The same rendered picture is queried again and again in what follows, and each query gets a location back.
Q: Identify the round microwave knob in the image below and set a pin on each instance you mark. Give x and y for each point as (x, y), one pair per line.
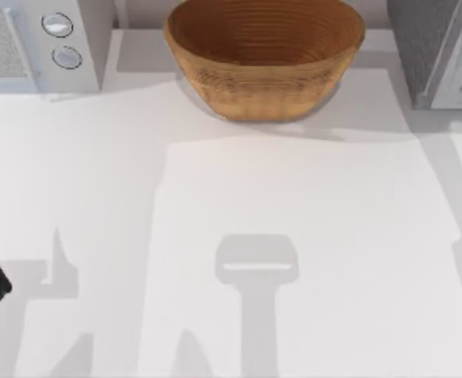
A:
(57, 24)
(67, 56)

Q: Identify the pale microwave oven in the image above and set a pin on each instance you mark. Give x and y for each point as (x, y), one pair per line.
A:
(38, 47)

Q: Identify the brown woven basket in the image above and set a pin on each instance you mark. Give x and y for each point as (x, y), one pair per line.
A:
(262, 59)

